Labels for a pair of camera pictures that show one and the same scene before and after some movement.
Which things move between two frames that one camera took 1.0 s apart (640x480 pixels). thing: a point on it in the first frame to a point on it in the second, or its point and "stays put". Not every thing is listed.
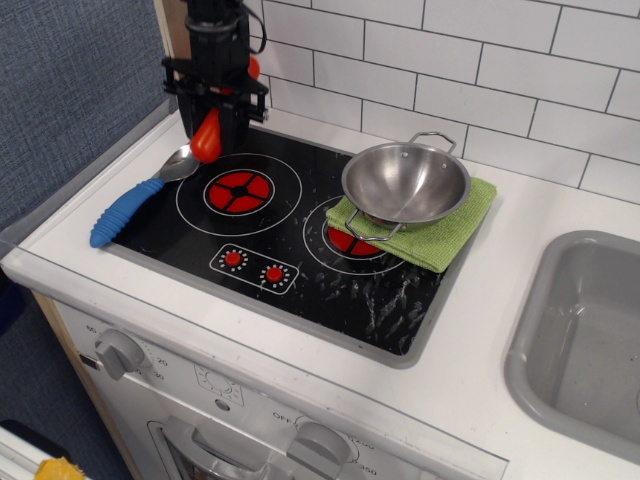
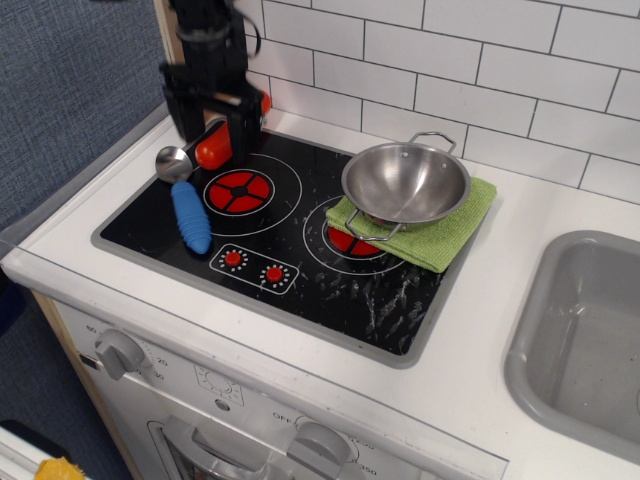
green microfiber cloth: x=429 y=247 stays put
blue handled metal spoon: x=184 y=163 to x=174 y=165
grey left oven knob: x=118 y=353 stays put
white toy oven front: x=189 y=415 stays put
